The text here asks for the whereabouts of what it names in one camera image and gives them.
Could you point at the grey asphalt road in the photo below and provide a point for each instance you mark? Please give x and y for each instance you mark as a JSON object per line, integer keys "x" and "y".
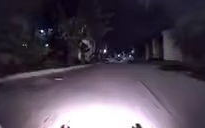
{"x": 103, "y": 86}

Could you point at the pale wall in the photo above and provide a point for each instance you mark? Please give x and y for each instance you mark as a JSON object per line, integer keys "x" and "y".
{"x": 171, "y": 45}

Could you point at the robot's own part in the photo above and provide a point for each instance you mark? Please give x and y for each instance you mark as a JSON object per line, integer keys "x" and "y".
{"x": 136, "y": 126}
{"x": 65, "y": 126}

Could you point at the pale kerb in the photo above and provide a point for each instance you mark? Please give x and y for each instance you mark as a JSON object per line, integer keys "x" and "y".
{"x": 40, "y": 72}

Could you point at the row of trees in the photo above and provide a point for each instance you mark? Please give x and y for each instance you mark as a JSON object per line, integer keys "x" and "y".
{"x": 56, "y": 36}

